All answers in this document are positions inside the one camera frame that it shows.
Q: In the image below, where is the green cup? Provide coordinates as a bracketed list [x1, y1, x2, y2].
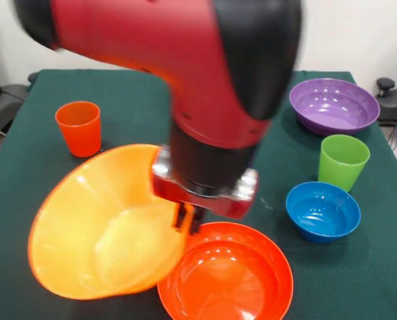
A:
[317, 134, 371, 193]

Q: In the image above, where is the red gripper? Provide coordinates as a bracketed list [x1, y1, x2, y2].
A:
[151, 146, 260, 236]

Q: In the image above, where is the orange bowl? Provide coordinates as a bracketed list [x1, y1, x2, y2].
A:
[157, 221, 294, 320]

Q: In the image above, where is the purple bowl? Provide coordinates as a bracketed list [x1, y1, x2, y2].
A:
[288, 78, 381, 136]

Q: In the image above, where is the orange cup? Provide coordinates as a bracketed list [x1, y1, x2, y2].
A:
[54, 101, 103, 158]

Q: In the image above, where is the black pedestal leg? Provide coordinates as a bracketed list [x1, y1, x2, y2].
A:
[0, 72, 39, 134]
[374, 77, 397, 149]

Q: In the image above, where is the dark green table cloth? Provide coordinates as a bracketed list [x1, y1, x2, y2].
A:
[0, 69, 397, 320]

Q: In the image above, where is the yellow bowl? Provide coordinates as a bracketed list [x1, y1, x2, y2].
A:
[27, 143, 189, 301]

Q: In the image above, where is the dark blue bowl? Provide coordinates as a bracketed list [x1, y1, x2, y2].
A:
[285, 181, 362, 244]

